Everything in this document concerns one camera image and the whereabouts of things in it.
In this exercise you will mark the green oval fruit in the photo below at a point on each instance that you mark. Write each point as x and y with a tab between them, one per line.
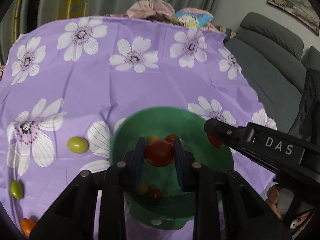
16	190
78	145

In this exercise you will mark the person's right hand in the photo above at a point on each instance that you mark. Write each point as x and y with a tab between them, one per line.
273	197

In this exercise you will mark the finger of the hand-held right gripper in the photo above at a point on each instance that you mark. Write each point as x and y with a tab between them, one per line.
225	130

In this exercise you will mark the grey sofa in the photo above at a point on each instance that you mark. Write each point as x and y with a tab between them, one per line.
270	80

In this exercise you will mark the multicoloured cloth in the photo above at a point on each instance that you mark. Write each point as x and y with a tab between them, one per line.
226	31

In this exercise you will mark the yellow patterned curtain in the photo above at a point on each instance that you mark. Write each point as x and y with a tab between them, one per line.
72	0

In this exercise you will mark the framed landscape picture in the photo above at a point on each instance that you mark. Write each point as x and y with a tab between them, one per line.
292	2

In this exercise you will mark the yellow cherry tomato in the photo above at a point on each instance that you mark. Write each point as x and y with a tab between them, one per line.
143	189
153	138

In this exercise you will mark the orange citrus fruit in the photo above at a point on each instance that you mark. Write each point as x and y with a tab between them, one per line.
27	226

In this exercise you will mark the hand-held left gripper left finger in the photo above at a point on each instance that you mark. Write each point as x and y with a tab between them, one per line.
141	165

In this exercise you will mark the cartoon print pillow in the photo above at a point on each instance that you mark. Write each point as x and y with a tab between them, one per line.
192	17

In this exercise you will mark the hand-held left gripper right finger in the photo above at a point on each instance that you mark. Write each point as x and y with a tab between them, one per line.
178	165

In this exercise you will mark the purple floral cloth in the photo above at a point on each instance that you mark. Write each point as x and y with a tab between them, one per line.
87	85

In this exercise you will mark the pink crumpled cloth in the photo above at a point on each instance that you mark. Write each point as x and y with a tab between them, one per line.
152	7

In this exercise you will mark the green plastic bowl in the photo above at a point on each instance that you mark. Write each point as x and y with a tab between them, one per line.
162	120

